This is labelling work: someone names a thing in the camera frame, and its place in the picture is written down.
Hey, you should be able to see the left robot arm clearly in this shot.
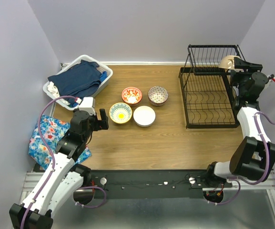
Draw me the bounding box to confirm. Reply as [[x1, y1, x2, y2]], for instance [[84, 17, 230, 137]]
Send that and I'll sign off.
[[9, 109, 109, 229]]

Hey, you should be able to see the white crumpled cloth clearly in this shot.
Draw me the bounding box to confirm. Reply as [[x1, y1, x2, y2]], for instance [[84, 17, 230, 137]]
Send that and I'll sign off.
[[47, 82, 70, 106]]

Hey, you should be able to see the blue floral fabric bag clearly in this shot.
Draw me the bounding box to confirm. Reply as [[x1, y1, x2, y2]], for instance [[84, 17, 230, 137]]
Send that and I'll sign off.
[[28, 114, 92, 171]]

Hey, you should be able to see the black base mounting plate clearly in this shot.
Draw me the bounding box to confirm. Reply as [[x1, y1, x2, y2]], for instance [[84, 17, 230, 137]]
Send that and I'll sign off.
[[73, 169, 232, 204]]

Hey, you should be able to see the blue zigzag pattern bowl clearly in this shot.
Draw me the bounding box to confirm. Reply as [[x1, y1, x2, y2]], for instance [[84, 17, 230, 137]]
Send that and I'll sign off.
[[150, 99, 167, 106]]

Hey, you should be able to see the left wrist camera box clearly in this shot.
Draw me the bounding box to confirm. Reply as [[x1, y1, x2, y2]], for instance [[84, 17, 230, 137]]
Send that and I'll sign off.
[[78, 97, 96, 115]]

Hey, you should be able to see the yellow patterned bowl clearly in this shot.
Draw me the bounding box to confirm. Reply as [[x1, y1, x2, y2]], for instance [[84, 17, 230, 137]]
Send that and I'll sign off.
[[109, 103, 132, 125]]

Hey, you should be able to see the orange floral pattern bowl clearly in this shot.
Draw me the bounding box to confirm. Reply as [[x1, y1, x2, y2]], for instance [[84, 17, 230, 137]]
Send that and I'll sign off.
[[122, 87, 143, 103]]

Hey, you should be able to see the aluminium frame rail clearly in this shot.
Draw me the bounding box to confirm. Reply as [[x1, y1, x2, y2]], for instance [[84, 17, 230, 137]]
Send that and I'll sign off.
[[19, 170, 275, 218]]

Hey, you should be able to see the black two-tier dish rack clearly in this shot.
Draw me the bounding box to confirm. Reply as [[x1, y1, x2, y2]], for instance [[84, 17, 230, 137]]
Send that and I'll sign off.
[[179, 44, 244, 129]]

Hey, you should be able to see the beige bowl brown leaf pattern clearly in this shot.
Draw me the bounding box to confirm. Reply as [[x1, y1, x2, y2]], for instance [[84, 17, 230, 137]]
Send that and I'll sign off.
[[218, 55, 238, 70]]

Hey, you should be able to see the brown lattice pattern bowl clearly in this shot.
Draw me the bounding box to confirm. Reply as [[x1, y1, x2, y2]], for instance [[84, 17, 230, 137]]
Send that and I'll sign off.
[[148, 86, 168, 100]]

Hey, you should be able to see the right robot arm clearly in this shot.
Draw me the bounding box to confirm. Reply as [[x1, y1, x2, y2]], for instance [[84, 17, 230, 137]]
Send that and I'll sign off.
[[204, 55, 275, 187]]

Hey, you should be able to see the white ribbed bowl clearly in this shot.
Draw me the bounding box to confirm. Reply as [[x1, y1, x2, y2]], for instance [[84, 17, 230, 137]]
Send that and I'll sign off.
[[133, 106, 156, 127]]

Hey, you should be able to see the dark blue folded garment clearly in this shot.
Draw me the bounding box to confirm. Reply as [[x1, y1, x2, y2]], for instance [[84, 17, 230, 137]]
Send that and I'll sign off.
[[48, 60, 102, 99]]

